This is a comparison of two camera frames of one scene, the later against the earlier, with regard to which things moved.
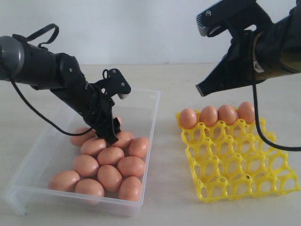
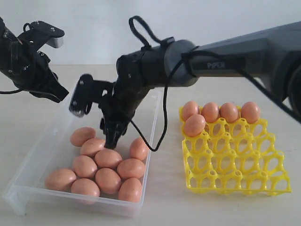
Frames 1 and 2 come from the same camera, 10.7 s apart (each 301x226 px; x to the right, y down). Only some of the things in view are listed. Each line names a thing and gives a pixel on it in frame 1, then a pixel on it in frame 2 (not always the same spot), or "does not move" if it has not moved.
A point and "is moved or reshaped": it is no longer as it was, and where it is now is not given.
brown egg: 85,165 does not move
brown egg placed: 209,116 is moved or reshaped
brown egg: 131,165 does not move
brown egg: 120,120 is moved or reshaped
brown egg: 139,147 does not move
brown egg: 78,140 does not move
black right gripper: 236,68 -> 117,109
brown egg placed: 188,118 -> 190,108
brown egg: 130,189 does not move
